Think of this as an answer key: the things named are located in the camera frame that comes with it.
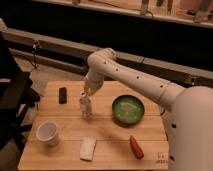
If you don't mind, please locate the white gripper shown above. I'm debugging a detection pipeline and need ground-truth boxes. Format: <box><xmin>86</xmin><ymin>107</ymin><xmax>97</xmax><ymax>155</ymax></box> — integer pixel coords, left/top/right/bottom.
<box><xmin>84</xmin><ymin>75</ymin><xmax>102</xmax><ymax>96</ymax></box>

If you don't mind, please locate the clear plastic bottle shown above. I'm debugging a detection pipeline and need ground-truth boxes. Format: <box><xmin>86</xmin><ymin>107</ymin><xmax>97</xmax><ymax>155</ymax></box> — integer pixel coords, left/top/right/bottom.
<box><xmin>79</xmin><ymin>93</ymin><xmax>92</xmax><ymax>119</ymax></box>

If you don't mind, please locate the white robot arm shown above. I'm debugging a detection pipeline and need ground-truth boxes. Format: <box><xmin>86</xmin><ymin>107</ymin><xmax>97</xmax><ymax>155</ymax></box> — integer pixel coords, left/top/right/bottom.
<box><xmin>84</xmin><ymin>48</ymin><xmax>213</xmax><ymax>171</ymax></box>

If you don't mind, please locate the black rectangular block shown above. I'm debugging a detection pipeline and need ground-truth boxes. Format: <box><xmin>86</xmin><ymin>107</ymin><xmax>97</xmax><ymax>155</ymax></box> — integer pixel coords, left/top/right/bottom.
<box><xmin>59</xmin><ymin>87</ymin><xmax>67</xmax><ymax>104</ymax></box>

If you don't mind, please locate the green bowl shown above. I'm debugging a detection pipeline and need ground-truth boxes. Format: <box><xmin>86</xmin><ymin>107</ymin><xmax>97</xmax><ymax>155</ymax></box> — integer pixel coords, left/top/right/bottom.
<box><xmin>112</xmin><ymin>95</ymin><xmax>145</xmax><ymax>125</ymax></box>

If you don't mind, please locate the wooden table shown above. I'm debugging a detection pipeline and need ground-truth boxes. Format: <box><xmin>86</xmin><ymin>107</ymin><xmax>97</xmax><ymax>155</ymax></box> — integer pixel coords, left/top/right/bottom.
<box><xmin>18</xmin><ymin>81</ymin><xmax>168</xmax><ymax>171</ymax></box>

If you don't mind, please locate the white sponge block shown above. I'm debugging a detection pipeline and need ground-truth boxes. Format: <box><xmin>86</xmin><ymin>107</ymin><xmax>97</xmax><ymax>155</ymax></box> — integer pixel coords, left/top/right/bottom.
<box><xmin>80</xmin><ymin>137</ymin><xmax>96</xmax><ymax>161</ymax></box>

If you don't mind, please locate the white plastic cup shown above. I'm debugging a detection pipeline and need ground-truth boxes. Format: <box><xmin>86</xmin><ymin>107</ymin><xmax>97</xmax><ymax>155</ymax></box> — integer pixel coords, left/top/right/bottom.
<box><xmin>36</xmin><ymin>122</ymin><xmax>59</xmax><ymax>146</ymax></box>

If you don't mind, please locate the red carrot toy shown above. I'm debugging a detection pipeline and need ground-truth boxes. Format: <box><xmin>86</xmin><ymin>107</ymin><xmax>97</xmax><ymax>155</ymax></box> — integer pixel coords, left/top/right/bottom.
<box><xmin>129</xmin><ymin>136</ymin><xmax>144</xmax><ymax>159</ymax></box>

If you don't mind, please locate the black chair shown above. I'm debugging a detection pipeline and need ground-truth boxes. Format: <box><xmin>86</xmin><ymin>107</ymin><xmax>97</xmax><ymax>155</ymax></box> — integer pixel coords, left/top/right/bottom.
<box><xmin>0</xmin><ymin>33</ymin><xmax>40</xmax><ymax>152</ymax></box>

